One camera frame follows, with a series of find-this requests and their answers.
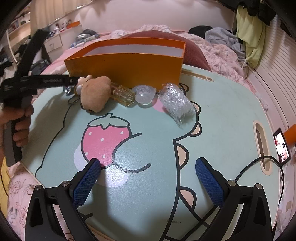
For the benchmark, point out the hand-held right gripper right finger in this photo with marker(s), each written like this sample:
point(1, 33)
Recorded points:
point(210, 183)

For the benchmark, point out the maroon pillow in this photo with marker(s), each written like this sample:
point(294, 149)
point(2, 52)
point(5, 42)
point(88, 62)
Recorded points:
point(194, 55)

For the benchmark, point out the orange container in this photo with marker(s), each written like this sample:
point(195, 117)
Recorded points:
point(291, 135)

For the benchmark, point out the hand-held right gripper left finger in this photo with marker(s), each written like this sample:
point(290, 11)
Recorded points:
point(86, 183)

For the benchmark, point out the pink bed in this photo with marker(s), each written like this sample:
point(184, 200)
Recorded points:
point(55, 68)

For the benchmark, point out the yellow cloth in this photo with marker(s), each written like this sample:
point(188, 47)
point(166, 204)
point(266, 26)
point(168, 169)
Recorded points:
point(4, 180)

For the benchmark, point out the clear plastic bag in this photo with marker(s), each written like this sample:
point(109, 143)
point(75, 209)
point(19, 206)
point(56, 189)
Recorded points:
point(175, 99)

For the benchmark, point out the lime green cloth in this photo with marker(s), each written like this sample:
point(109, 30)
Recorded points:
point(249, 34)

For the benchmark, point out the white dresser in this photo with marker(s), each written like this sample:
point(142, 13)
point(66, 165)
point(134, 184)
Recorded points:
point(54, 44)

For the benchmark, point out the black clothes pile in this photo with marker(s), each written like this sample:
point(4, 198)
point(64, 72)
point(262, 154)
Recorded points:
point(198, 30)

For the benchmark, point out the small orange shelf box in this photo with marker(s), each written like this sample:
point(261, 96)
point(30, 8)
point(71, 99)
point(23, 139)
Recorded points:
point(74, 23)

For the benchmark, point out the blue grey clothes pile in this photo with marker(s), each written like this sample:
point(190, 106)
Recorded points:
point(86, 36)

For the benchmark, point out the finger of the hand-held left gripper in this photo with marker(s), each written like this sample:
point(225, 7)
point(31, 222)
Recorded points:
point(57, 81)

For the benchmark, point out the person's left hand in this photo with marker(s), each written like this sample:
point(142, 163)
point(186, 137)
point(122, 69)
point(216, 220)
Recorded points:
point(23, 129)

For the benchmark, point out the beige curtain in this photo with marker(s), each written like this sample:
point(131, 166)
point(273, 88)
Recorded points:
point(46, 11)

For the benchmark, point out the orange cardboard box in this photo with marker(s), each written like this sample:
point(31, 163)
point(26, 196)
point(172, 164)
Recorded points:
point(138, 67)

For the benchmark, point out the amber glass perfume bottle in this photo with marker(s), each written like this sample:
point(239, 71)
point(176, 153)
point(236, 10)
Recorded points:
point(123, 95)

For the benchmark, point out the brown plush toy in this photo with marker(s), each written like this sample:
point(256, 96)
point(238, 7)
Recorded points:
point(94, 95)

